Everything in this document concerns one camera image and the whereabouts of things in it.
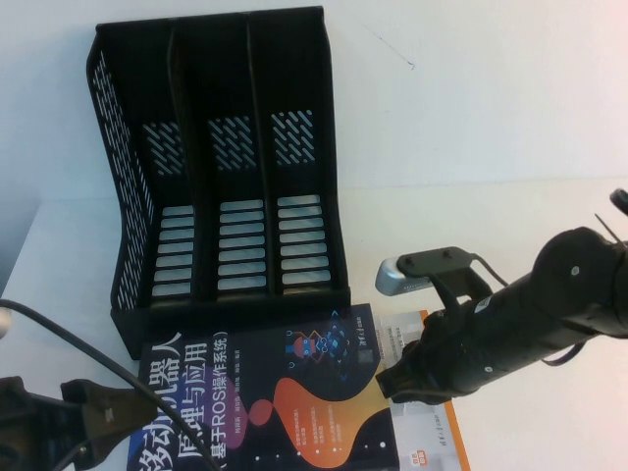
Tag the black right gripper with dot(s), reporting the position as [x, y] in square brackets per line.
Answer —
[451, 358]

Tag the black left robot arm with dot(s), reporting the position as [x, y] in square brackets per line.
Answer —
[24, 422]

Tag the black plastic book stand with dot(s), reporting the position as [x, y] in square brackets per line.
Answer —
[235, 73]

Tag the small white round object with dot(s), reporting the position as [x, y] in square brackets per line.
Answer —
[4, 324]

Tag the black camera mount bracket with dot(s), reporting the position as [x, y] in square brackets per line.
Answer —
[432, 260]

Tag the white book with orange edge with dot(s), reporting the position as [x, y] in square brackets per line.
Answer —
[432, 441]

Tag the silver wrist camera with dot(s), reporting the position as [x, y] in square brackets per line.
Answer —
[392, 277]

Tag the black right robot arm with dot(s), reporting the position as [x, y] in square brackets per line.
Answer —
[539, 304]

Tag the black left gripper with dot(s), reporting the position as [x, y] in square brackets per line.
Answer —
[103, 417]

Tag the dark blue robotics book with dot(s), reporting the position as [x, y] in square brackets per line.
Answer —
[319, 417]

